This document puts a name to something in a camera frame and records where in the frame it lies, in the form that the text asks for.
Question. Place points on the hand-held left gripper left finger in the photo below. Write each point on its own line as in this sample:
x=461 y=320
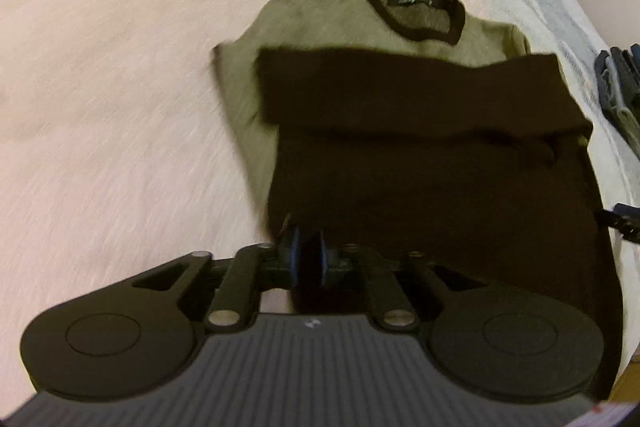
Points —
x=294 y=252

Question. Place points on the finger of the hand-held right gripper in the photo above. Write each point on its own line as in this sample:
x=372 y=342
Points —
x=622 y=219

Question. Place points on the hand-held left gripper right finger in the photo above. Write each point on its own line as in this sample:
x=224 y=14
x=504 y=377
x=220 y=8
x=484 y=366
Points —
x=323 y=259

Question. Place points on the grey and brown sweater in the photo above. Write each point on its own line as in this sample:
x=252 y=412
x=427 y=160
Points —
x=400 y=132

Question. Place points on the pink and grey striped blanket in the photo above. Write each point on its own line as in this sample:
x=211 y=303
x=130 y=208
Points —
x=100 y=107

